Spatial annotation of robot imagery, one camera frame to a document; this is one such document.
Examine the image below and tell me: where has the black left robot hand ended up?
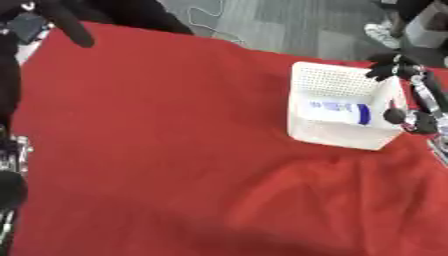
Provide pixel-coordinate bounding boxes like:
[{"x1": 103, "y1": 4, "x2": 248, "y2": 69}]
[{"x1": 0, "y1": 0, "x2": 97, "y2": 133}]

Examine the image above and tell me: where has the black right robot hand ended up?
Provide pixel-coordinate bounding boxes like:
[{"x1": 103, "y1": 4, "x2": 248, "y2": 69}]
[{"x1": 364, "y1": 52, "x2": 448, "y2": 135}]

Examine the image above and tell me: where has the white box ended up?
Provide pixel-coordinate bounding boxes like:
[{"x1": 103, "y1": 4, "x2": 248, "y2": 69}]
[{"x1": 404, "y1": 2, "x2": 448, "y2": 50}]

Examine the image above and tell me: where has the white tube with blue cap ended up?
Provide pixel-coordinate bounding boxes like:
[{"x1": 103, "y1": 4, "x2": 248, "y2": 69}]
[{"x1": 306, "y1": 99, "x2": 375, "y2": 126}]

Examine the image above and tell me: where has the white perforated plastic basket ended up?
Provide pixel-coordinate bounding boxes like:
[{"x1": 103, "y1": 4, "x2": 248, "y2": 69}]
[{"x1": 285, "y1": 61, "x2": 412, "y2": 152}]

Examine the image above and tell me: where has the thin pale floor cable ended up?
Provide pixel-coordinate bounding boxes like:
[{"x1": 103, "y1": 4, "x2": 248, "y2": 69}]
[{"x1": 183, "y1": 0, "x2": 249, "y2": 46}]

